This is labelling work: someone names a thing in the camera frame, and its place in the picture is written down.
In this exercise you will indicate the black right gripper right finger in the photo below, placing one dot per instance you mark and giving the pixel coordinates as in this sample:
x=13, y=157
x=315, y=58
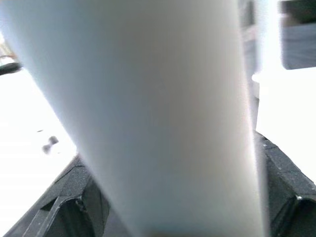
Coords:
x=286, y=187

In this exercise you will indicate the black shelf device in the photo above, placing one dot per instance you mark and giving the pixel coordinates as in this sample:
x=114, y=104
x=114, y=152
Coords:
x=10, y=67

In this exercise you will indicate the black power adapter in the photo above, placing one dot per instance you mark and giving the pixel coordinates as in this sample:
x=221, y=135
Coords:
x=50, y=144

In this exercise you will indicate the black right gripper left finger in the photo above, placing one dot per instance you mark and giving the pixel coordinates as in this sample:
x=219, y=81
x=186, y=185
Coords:
x=69, y=197

